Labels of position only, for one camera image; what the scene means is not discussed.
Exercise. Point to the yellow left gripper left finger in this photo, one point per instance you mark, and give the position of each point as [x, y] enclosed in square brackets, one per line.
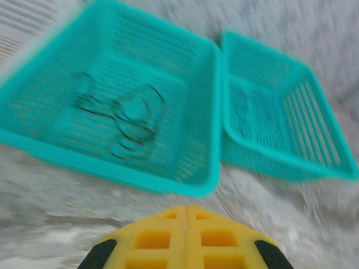
[126, 246]

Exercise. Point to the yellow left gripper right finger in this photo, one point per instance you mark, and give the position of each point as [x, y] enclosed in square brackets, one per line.
[246, 246]

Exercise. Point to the white plastic basket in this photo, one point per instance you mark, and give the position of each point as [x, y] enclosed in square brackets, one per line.
[16, 28]

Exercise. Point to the teal plastic basket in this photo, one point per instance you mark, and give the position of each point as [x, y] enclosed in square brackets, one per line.
[182, 112]
[308, 126]

